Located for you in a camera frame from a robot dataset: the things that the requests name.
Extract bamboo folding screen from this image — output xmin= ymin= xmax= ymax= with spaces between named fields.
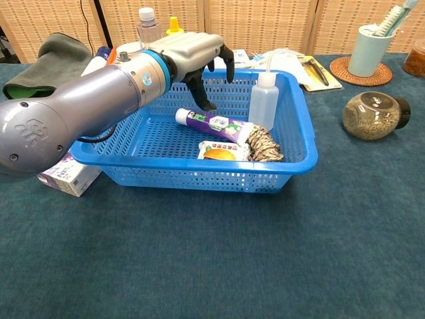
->
xmin=0 ymin=0 xmax=425 ymax=64

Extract teal table cloth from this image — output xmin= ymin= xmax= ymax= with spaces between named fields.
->
xmin=0 ymin=54 xmax=425 ymax=319

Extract white blue cylinder bottle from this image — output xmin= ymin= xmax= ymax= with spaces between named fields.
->
xmin=81 ymin=46 xmax=112 ymax=77

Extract honey bottle yellow cap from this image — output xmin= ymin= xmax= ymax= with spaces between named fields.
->
xmin=165 ymin=16 xmax=185 ymax=36

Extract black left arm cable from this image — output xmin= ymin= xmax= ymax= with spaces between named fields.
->
xmin=79 ymin=128 xmax=116 ymax=144

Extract thin black hanging cable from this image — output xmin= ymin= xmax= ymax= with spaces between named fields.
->
xmin=80 ymin=0 xmax=92 ymax=54

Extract clear plastic water bottle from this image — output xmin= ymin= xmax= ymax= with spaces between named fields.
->
xmin=136 ymin=7 xmax=163 ymax=51

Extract grey green towel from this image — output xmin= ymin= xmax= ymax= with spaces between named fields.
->
xmin=2 ymin=32 xmax=94 ymax=100

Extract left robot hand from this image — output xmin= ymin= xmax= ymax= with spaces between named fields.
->
xmin=147 ymin=32 xmax=236 ymax=112

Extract amber jar brown contents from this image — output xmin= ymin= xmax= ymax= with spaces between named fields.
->
xmin=402 ymin=38 xmax=425 ymax=79

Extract white squeeze wash bottle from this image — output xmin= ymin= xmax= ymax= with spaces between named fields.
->
xmin=248 ymin=49 xmax=290 ymax=131

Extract purple white plum carton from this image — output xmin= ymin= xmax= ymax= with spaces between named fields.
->
xmin=37 ymin=151 xmax=102 ymax=197

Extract white ridged brush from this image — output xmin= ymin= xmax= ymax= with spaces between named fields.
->
xmin=374 ymin=5 xmax=405 ymax=37

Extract white plastic bag pack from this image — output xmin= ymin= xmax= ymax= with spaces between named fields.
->
xmin=254 ymin=47 xmax=311 ymax=86

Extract small white blue box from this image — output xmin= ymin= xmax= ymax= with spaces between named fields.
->
xmin=232 ymin=49 xmax=252 ymax=70

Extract bundle of twine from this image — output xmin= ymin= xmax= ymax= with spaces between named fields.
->
xmin=247 ymin=125 xmax=285 ymax=163

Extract purple white tube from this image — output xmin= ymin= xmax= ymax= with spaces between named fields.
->
xmin=175 ymin=108 xmax=256 ymax=146

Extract round glass jar black lid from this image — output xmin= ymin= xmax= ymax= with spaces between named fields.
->
xmin=341 ymin=91 xmax=412 ymax=142

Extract teal toothbrush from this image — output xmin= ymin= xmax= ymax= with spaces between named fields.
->
xmin=388 ymin=0 xmax=421 ymax=36

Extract blue plastic basket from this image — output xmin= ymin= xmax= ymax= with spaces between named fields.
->
xmin=70 ymin=68 xmax=319 ymax=195

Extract snack packet with orange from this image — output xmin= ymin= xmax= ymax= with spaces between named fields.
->
xmin=197 ymin=140 xmax=254 ymax=162

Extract light blue cup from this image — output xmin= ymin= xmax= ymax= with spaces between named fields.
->
xmin=347 ymin=25 xmax=396 ymax=78

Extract white paper cup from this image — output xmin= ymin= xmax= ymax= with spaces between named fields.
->
xmin=116 ymin=41 xmax=147 ymax=54

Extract round woven coaster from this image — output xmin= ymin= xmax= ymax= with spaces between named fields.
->
xmin=329 ymin=56 xmax=393 ymax=87

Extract razor in yellow pack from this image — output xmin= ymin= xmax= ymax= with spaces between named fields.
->
xmin=297 ymin=55 xmax=343 ymax=93

